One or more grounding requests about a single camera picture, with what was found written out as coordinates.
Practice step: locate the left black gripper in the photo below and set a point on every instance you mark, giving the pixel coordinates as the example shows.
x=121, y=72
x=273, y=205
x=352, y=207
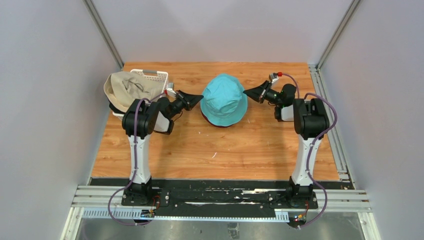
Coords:
x=188, y=101

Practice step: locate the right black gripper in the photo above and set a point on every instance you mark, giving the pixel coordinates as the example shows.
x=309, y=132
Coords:
x=259, y=93

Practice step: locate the teal bucket hat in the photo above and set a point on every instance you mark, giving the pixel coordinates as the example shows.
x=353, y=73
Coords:
x=224, y=103

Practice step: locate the beige bucket hat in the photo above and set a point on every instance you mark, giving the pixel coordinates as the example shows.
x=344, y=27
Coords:
x=127, y=89

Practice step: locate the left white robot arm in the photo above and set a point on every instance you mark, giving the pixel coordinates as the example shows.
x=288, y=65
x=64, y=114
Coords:
x=143, y=118

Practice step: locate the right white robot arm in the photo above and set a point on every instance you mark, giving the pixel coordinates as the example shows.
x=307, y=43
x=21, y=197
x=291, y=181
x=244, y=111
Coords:
x=310, y=122

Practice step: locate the white perforated plastic basket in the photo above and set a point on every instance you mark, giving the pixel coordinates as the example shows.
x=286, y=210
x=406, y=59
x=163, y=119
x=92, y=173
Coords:
x=150, y=75

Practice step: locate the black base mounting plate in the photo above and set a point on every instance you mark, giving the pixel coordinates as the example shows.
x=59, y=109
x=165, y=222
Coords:
x=209, y=198

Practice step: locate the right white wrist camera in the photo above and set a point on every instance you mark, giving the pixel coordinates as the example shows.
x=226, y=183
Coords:
x=273, y=78

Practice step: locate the white slotted cable duct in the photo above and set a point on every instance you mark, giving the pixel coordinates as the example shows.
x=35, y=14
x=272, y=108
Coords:
x=141, y=214

